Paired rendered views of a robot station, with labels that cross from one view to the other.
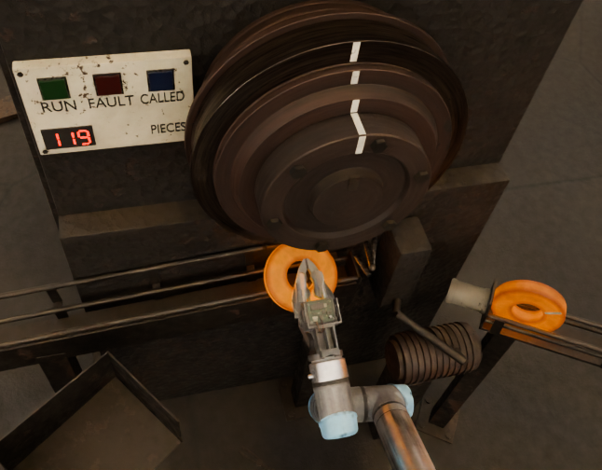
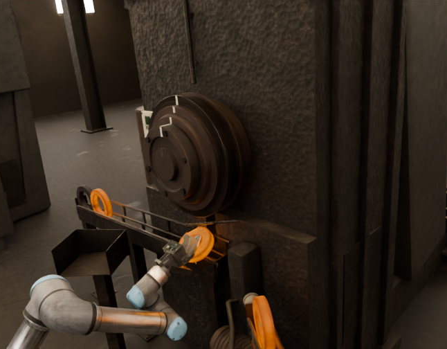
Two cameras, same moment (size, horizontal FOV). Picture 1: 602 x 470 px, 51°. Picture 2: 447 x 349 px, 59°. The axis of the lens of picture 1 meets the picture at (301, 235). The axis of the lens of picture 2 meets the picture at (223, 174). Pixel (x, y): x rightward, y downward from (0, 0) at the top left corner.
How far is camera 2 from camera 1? 1.49 m
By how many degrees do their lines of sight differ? 63
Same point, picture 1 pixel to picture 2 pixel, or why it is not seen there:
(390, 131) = (170, 129)
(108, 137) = not seen: hidden behind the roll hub
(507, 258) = not seen: outside the picture
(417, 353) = (222, 334)
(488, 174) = (299, 237)
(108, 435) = (104, 260)
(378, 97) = (176, 118)
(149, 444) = (105, 269)
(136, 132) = not seen: hidden behind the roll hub
